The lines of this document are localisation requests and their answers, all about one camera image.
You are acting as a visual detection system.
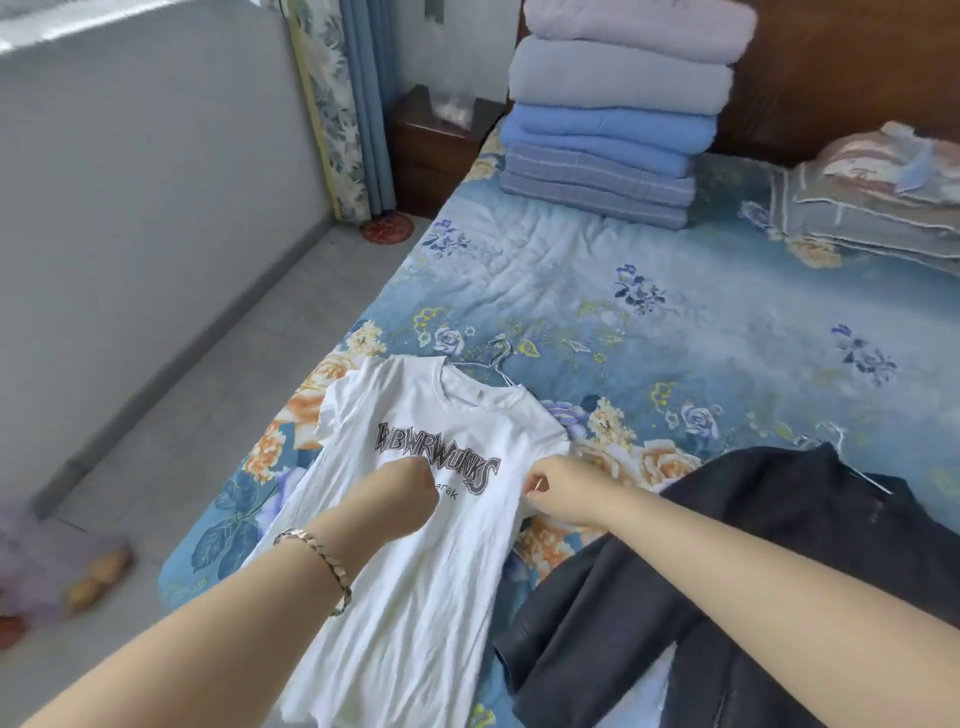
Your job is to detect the person's right hand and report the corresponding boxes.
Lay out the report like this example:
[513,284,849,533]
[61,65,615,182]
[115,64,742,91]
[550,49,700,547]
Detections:
[521,455,639,531]

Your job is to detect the person's left hand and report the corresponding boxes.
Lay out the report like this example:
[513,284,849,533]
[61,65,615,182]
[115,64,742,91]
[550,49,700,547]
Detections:
[326,457,439,560]

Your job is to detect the white t-shirt black print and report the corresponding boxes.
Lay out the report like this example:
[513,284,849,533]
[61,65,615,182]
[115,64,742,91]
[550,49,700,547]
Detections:
[243,356,575,728]

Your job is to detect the black jacket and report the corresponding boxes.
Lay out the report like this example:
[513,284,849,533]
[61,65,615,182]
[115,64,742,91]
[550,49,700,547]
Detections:
[493,442,960,728]

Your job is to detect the white wire hanger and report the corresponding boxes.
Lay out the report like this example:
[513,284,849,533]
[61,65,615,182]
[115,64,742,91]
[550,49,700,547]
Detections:
[813,421,895,496]

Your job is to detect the person's left forearm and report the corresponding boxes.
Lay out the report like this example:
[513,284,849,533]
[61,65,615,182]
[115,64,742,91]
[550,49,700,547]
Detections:
[22,513,376,728]

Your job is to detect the person's right forearm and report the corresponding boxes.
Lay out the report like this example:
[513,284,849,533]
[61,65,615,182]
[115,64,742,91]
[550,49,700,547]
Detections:
[599,487,960,728]

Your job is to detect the blue floral bed quilt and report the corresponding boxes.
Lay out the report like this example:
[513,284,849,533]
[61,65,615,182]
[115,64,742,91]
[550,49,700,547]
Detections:
[157,131,960,728]

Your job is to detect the red round mat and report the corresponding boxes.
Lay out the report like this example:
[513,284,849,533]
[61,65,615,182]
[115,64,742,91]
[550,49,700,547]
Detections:
[359,212,415,245]

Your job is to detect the orange slippers on floor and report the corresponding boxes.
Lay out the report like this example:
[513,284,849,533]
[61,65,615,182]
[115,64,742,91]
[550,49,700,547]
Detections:
[0,547,135,650]

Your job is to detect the dark wooden nightstand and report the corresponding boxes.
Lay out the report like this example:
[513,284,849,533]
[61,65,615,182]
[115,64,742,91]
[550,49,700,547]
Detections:
[386,83,508,220]

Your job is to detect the blue floral curtain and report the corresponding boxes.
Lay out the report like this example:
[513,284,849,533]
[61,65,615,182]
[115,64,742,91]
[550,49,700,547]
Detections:
[284,0,399,225]

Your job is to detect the grey checked pillow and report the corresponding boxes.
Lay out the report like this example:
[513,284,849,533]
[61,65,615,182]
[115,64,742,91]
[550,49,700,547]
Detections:
[772,161,960,279]

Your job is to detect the striped pillow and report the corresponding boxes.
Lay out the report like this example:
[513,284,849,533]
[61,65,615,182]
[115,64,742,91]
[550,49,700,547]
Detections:
[813,123,960,208]

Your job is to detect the brown wooden headboard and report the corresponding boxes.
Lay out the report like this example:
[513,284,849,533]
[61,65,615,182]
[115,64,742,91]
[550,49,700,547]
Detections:
[517,0,960,170]

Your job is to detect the white framed window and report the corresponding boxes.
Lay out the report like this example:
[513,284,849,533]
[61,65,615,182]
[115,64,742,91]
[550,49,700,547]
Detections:
[0,0,260,54]

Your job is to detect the silver link bracelet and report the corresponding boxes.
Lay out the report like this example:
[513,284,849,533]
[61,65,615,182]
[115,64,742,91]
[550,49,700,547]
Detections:
[272,528,354,618]

